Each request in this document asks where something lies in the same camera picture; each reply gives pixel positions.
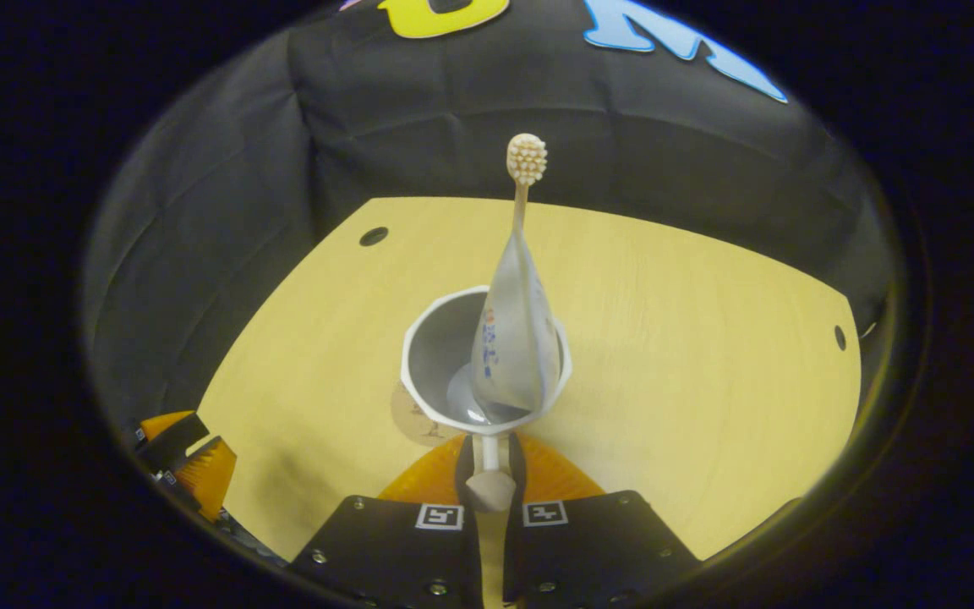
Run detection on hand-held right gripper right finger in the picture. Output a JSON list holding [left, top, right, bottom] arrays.
[[502, 431, 702, 606]]

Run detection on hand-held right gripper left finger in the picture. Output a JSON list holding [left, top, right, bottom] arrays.
[[288, 433, 484, 608]]

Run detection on round cork coaster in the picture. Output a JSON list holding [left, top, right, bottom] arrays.
[[391, 379, 462, 447]]

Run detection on white cup with wooden handle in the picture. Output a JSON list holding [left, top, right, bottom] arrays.
[[401, 285, 573, 513]]

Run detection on white toothpaste tube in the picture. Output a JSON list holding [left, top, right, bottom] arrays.
[[470, 228, 562, 415]]

